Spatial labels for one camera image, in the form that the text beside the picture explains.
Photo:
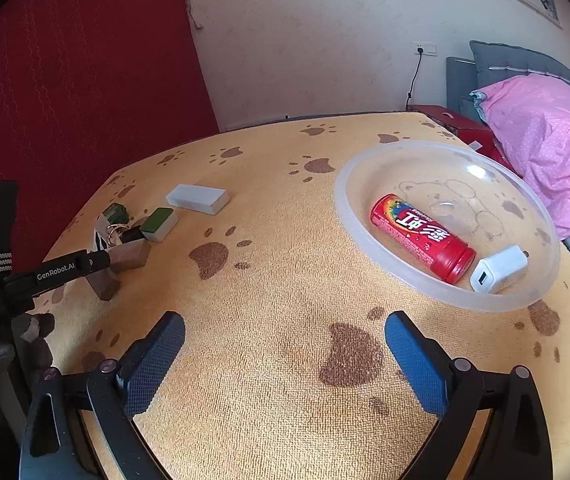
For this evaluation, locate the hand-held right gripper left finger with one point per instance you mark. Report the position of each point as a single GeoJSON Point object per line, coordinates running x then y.
{"type": "Point", "coordinates": [157, 355]}

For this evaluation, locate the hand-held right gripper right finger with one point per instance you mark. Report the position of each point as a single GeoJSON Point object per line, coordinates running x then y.
{"type": "Point", "coordinates": [412, 360]}

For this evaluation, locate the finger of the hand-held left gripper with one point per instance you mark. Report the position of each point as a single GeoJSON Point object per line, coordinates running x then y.
{"type": "Point", "coordinates": [99, 259]}

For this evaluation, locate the zebra striped white block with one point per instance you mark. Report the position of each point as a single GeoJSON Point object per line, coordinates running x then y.
{"type": "Point", "coordinates": [99, 240]}

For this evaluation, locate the brown wooden block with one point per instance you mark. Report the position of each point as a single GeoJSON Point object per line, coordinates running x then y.
{"type": "Point", "coordinates": [132, 256]}
{"type": "Point", "coordinates": [105, 286]}

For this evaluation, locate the green mahjong tile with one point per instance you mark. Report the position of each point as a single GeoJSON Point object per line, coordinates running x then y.
{"type": "Point", "coordinates": [157, 222]}

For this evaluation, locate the clear plastic bowl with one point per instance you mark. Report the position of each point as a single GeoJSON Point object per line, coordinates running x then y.
{"type": "Point", "coordinates": [415, 170]}

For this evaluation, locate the black key fob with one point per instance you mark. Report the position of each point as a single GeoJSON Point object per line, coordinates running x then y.
{"type": "Point", "coordinates": [134, 234]}

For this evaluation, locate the green transparent key tag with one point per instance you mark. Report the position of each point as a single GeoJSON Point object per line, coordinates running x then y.
{"type": "Point", "coordinates": [115, 212]}

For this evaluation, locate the white rectangular block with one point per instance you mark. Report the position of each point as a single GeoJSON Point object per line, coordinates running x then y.
{"type": "Point", "coordinates": [197, 199]}

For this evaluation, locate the white usb charger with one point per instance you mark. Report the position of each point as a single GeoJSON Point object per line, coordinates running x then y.
{"type": "Point", "coordinates": [497, 267]}

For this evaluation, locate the red candy tube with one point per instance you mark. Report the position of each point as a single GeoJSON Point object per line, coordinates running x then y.
{"type": "Point", "coordinates": [415, 232]}

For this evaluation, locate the red box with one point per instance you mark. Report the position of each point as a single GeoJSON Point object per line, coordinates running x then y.
{"type": "Point", "coordinates": [465, 125]}

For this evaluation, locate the pink dotted duvet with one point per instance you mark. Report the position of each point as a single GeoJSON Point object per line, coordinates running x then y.
{"type": "Point", "coordinates": [550, 130]}

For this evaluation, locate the grey pillow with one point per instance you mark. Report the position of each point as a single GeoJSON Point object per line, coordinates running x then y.
{"type": "Point", "coordinates": [515, 62]}

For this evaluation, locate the white wall socket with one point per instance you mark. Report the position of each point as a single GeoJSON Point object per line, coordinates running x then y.
{"type": "Point", "coordinates": [425, 48]}

